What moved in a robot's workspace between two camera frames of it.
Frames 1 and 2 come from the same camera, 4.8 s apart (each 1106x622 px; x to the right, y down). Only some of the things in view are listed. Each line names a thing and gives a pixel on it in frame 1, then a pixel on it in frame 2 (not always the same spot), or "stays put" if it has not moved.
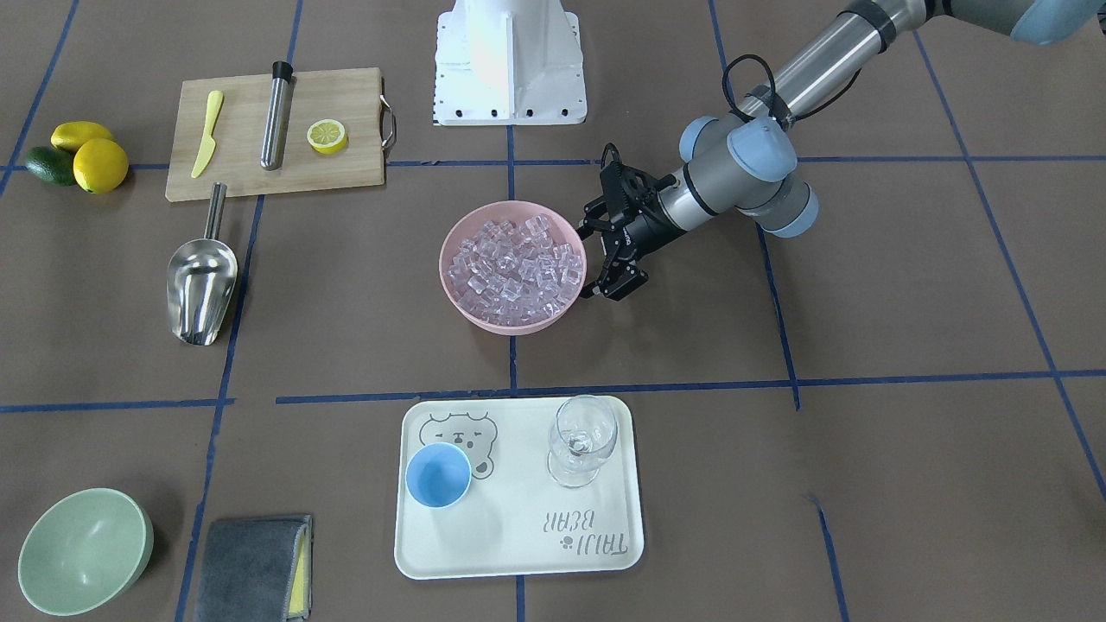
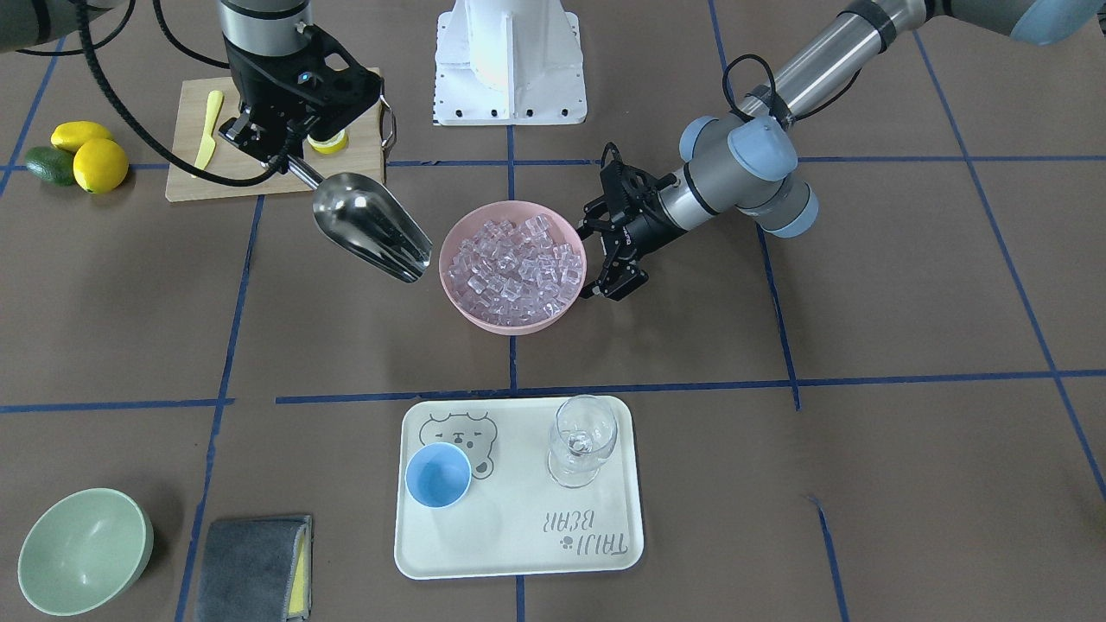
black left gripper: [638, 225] stays put
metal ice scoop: [201, 277] -> [362, 218]
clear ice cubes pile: [514, 275] stays put
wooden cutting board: [352, 97] stays put
